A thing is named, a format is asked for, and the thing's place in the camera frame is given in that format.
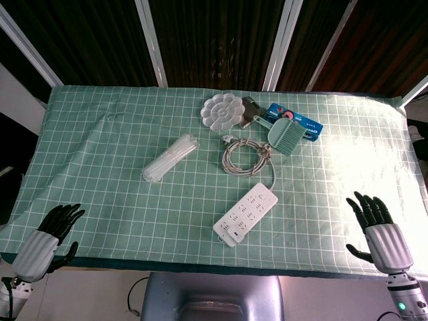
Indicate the black grey right robot hand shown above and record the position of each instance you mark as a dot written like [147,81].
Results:
[389,247]

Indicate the black grey left robot hand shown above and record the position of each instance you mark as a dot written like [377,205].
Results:
[35,250]

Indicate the white multi-socket power strip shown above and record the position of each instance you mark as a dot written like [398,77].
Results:
[249,209]

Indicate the green checked tablecloth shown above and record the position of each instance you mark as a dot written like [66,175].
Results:
[117,200]

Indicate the dark teal under mat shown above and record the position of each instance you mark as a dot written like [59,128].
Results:
[133,263]

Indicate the blue toothpaste box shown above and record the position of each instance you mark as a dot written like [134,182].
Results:
[309,127]

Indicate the green dustpan with brush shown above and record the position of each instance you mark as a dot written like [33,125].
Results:
[293,137]

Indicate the mint green mini dustpan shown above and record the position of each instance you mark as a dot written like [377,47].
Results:
[277,132]

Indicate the pack of clear straws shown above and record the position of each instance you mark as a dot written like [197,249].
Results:
[170,157]

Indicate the grey robot torso base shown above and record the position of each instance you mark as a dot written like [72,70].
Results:
[214,297]

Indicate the white flower paint palette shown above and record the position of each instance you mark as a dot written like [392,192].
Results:
[222,112]

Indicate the dark brown curtain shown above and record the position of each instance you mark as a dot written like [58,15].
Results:
[217,40]

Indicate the white frame post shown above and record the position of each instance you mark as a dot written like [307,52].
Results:
[152,43]
[329,47]
[30,50]
[281,43]

